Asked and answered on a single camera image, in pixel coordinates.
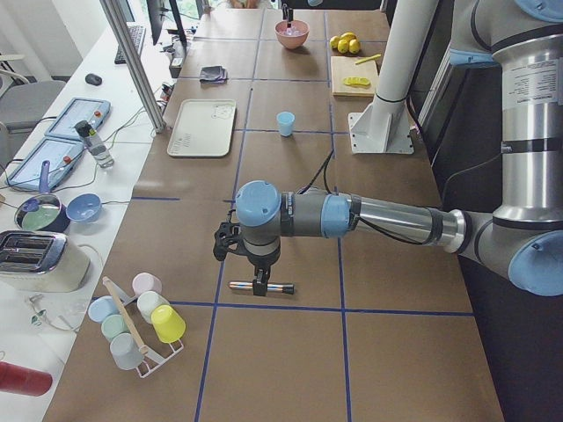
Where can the aluminium frame post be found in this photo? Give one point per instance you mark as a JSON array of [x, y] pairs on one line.
[[119, 26]]

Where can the yellow plastic cup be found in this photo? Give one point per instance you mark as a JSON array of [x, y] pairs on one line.
[[168, 324]]

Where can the yellow lemon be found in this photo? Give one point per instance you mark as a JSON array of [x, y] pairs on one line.
[[348, 36], [354, 46], [334, 42], [343, 46]]

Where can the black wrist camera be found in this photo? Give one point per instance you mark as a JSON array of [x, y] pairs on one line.
[[228, 239]]

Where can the cream bear serving tray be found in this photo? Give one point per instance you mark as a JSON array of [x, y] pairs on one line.
[[203, 128]]

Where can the clear water bottle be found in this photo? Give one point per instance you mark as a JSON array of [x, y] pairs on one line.
[[91, 140]]

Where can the blue saucepan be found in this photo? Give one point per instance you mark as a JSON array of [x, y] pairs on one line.
[[44, 211]]

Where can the white plastic cup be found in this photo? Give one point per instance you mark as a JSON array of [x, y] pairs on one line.
[[147, 302]]

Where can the steel muddler with black tip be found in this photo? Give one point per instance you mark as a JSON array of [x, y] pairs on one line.
[[288, 289]]

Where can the pink bowl of ice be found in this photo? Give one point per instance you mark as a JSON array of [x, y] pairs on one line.
[[292, 34]]

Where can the yellow-green plastic knife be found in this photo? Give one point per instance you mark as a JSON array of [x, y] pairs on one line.
[[368, 59]]

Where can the wooden cutting board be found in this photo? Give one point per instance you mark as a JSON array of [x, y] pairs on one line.
[[342, 66]]

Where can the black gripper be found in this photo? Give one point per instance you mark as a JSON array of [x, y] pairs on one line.
[[261, 261]]

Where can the grey folded cloth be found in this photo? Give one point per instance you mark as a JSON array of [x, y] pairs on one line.
[[213, 75]]

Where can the green plastic cup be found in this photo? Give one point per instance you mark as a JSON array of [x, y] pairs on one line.
[[112, 326]]

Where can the red bottle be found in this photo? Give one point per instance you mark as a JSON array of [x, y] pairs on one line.
[[24, 380]]

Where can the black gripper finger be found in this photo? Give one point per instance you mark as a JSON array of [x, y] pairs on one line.
[[288, 12]]

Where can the white wire cup rack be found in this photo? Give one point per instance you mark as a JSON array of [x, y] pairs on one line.
[[152, 359]]

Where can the blue bowl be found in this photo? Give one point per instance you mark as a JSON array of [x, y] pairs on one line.
[[84, 208]]

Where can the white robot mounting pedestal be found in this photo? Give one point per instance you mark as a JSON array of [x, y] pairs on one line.
[[383, 127]]

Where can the grey plastic cup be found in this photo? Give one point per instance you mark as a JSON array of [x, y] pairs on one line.
[[125, 352]]

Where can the light blue plastic cup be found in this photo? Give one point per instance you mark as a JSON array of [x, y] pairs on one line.
[[285, 121]]

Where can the black computer mouse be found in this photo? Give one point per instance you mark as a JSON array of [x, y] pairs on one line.
[[93, 79]]

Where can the blue plastic cup on rack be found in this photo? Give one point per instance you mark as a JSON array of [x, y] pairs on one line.
[[101, 308]]

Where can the lemon slices stack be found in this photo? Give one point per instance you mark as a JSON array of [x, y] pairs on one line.
[[356, 81]]

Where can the pink plastic cup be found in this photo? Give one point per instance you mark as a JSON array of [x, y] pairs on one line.
[[144, 282]]

